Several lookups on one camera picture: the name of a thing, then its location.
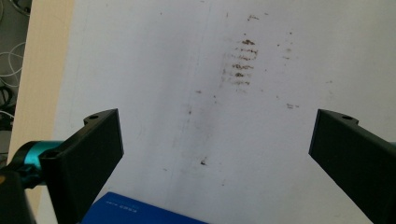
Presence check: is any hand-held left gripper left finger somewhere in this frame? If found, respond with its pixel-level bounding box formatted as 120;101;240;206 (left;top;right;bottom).
38;107;125;224

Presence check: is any thin white cable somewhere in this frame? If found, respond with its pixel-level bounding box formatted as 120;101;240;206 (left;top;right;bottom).
0;41;27;89

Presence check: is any white paper sheet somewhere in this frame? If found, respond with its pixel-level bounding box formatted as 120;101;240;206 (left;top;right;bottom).
35;0;396;224

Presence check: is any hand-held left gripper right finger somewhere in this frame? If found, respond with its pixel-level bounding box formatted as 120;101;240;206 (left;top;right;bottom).
307;108;396;224

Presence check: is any blue cardboard box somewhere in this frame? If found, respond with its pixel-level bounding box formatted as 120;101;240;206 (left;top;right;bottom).
79;191;210;224

